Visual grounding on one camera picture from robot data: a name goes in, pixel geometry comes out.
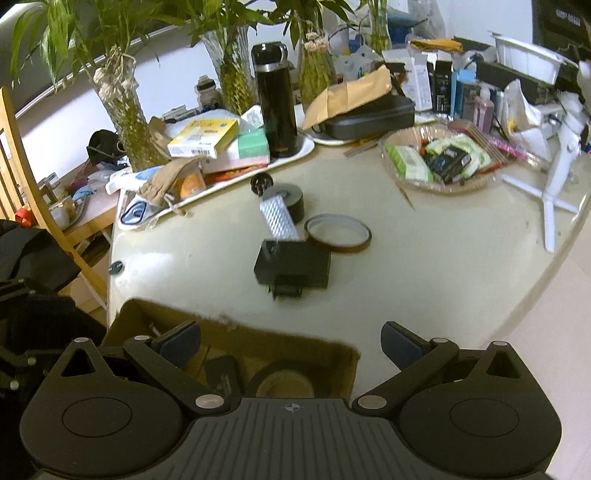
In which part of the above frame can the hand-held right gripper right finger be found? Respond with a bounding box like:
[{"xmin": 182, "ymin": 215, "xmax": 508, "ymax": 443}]
[{"xmin": 352, "ymin": 320, "xmax": 532, "ymax": 414}]

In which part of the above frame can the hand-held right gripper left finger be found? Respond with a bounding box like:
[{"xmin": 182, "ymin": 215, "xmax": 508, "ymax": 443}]
[{"xmin": 60, "ymin": 319, "xmax": 232, "ymax": 415}]

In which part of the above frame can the small black box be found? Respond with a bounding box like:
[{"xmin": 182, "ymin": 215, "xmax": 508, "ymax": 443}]
[{"xmin": 203, "ymin": 354, "xmax": 245, "ymax": 398}]

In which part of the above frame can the black tape roll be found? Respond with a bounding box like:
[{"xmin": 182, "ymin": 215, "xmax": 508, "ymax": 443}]
[{"xmin": 247, "ymin": 359, "xmax": 333, "ymax": 398}]

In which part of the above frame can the cardboard box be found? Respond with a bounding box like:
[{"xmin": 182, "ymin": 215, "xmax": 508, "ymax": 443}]
[{"xmin": 100, "ymin": 298, "xmax": 362, "ymax": 400}]

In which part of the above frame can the amber tape roll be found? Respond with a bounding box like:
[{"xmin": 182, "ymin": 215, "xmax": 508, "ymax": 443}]
[{"xmin": 303, "ymin": 213, "xmax": 372, "ymax": 254}]

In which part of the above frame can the small black charger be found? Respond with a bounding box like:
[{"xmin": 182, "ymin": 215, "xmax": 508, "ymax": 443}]
[{"xmin": 269, "ymin": 272, "xmax": 305, "ymax": 302}]

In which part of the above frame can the large black box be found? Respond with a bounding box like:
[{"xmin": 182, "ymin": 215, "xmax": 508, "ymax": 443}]
[{"xmin": 252, "ymin": 239, "xmax": 332, "ymax": 291}]

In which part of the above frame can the silver textured strip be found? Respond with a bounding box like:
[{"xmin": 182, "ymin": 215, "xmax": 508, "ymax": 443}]
[{"xmin": 259, "ymin": 196, "xmax": 301, "ymax": 241}]

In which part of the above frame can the black cloth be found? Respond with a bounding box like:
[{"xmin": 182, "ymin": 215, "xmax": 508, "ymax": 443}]
[{"xmin": 0, "ymin": 220, "xmax": 81, "ymax": 296}]

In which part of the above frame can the wooden side table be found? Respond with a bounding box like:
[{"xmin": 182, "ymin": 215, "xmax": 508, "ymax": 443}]
[{"xmin": 44, "ymin": 185, "xmax": 121, "ymax": 259}]

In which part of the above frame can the wooden chair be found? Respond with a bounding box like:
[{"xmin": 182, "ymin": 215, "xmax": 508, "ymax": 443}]
[{"xmin": 0, "ymin": 87, "xmax": 109, "ymax": 315}]

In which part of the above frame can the thin wooden stick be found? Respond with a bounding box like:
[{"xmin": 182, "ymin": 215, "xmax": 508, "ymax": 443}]
[{"xmin": 394, "ymin": 180, "xmax": 417, "ymax": 212}]

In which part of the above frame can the orange packet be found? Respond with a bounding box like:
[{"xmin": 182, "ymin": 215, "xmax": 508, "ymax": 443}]
[{"xmin": 178, "ymin": 171, "xmax": 207, "ymax": 199}]

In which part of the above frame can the white blue packet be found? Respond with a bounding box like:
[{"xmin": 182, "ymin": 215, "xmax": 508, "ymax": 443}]
[{"xmin": 105, "ymin": 165, "xmax": 162, "ymax": 195}]

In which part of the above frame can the brown cloth pouch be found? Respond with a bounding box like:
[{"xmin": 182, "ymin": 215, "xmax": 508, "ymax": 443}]
[{"xmin": 137, "ymin": 157, "xmax": 206, "ymax": 215}]

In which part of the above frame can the clear snack bowl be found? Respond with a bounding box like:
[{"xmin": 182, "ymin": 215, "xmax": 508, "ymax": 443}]
[{"xmin": 382, "ymin": 127, "xmax": 502, "ymax": 195}]

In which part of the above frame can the black cylinder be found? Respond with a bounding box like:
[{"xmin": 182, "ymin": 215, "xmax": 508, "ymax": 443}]
[{"xmin": 261, "ymin": 182, "xmax": 305, "ymax": 222}]

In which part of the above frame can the black bag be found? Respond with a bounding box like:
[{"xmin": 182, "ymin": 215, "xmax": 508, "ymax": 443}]
[{"xmin": 87, "ymin": 130, "xmax": 127, "ymax": 166}]

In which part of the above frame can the black snack packet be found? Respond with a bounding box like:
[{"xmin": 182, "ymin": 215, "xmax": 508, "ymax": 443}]
[{"xmin": 422, "ymin": 147, "xmax": 472, "ymax": 185}]

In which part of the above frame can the pink flat box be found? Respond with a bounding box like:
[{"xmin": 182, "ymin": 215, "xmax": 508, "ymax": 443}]
[{"xmin": 203, "ymin": 154, "xmax": 271, "ymax": 175}]

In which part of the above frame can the yellow white carton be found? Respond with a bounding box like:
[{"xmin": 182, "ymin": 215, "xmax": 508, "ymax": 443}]
[{"xmin": 166, "ymin": 117, "xmax": 241, "ymax": 158}]

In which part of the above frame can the large glass vase with bamboo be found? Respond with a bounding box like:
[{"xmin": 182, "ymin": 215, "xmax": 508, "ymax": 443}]
[{"xmin": 9, "ymin": 0, "xmax": 169, "ymax": 171}]

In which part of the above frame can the green tissue box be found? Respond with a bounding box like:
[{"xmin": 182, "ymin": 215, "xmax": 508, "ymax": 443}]
[{"xmin": 236, "ymin": 127, "xmax": 271, "ymax": 160}]

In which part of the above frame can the white tray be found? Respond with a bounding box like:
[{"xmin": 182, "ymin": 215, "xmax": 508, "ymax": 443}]
[{"xmin": 117, "ymin": 131, "xmax": 315, "ymax": 229}]

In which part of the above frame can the black zip case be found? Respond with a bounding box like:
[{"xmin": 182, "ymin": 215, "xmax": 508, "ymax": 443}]
[{"xmin": 311, "ymin": 95, "xmax": 416, "ymax": 141}]

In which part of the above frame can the white gimbal tripod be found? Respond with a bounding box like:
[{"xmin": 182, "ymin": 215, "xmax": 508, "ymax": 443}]
[{"xmin": 501, "ymin": 60, "xmax": 591, "ymax": 254}]

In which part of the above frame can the pink bottle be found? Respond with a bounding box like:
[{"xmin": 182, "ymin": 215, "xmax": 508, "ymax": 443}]
[{"xmin": 473, "ymin": 88, "xmax": 496, "ymax": 132}]

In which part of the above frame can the brown paper envelope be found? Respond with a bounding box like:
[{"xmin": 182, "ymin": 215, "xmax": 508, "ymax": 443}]
[{"xmin": 302, "ymin": 65, "xmax": 393, "ymax": 132}]

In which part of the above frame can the black thermos bottle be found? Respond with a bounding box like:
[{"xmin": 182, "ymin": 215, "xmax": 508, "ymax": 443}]
[{"xmin": 250, "ymin": 42, "xmax": 300, "ymax": 158}]

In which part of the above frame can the white plastic bag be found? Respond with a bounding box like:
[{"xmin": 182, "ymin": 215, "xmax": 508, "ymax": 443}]
[{"xmin": 502, "ymin": 79, "xmax": 561, "ymax": 148}]

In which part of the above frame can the row of cosmetic boxes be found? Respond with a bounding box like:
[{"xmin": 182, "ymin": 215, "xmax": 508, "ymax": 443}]
[{"xmin": 383, "ymin": 46, "xmax": 483, "ymax": 121}]

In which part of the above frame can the yellow packet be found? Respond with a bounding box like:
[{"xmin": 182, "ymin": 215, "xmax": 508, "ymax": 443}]
[{"xmin": 409, "ymin": 39, "xmax": 465, "ymax": 52}]

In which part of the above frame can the slim glass vase with bamboo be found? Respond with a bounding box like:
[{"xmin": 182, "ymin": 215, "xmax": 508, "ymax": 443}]
[{"xmin": 360, "ymin": 0, "xmax": 393, "ymax": 54}]

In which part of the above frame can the white plastic food container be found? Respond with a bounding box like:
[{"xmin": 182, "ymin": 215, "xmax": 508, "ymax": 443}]
[{"xmin": 489, "ymin": 31, "xmax": 566, "ymax": 86}]

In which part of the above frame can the black printed carton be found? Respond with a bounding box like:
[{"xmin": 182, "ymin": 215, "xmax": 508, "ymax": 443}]
[{"xmin": 531, "ymin": 0, "xmax": 591, "ymax": 47}]

